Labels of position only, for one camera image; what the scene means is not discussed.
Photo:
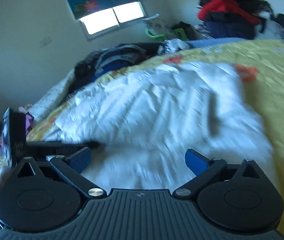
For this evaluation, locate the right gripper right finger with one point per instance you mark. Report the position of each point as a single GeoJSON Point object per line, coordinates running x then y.
{"type": "Point", "coordinates": [206, 171]}

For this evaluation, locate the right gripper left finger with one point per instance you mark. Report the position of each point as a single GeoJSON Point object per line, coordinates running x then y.
{"type": "Point", "coordinates": [69, 169]}

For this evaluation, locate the white quilted down jacket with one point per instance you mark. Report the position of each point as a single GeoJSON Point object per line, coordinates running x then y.
{"type": "Point", "coordinates": [146, 121]}

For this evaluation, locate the dark folded clothes pile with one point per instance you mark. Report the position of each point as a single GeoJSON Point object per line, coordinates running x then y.
{"type": "Point", "coordinates": [105, 60]}

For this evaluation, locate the purple folded garment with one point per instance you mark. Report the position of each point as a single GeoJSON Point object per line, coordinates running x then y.
{"type": "Point", "coordinates": [29, 118]}

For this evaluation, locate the white patterned quilt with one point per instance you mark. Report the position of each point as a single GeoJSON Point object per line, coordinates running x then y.
{"type": "Point", "coordinates": [50, 101]}

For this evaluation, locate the yellow carrot print bedspread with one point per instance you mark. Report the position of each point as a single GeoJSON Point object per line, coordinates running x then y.
{"type": "Point", "coordinates": [260, 65]}

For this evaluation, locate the light blue knitted blanket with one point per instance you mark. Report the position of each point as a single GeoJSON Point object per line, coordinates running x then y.
{"type": "Point", "coordinates": [212, 42]}

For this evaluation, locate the white black plastic bag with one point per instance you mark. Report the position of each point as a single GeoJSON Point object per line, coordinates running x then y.
{"type": "Point", "coordinates": [172, 46]}

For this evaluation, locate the green plastic chair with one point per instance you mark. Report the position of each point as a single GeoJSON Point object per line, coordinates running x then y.
{"type": "Point", "coordinates": [181, 30]}

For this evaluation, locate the navy garment on pile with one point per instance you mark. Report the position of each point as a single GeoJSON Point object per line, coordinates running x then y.
{"type": "Point", "coordinates": [229, 24]}

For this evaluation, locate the red garment on pile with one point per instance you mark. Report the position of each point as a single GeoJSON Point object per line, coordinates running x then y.
{"type": "Point", "coordinates": [225, 6]}

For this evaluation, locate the window with metal frame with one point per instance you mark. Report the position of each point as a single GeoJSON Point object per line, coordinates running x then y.
{"type": "Point", "coordinates": [112, 19]}

